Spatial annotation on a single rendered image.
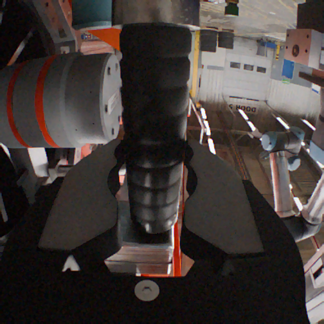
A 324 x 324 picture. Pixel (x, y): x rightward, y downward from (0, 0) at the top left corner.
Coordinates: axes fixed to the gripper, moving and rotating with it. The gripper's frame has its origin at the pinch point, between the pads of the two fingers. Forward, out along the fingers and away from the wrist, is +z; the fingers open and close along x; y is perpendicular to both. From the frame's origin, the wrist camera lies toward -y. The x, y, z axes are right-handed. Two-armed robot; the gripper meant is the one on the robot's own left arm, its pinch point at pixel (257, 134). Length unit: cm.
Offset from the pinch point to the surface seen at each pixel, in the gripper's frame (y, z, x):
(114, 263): 21, -83, 77
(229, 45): 94, 689, -313
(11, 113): 28, -68, 92
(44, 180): 14, -64, 90
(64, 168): 13, -59, 87
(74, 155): 9, -47, 88
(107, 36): 38, -12, 85
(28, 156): 18, -64, 92
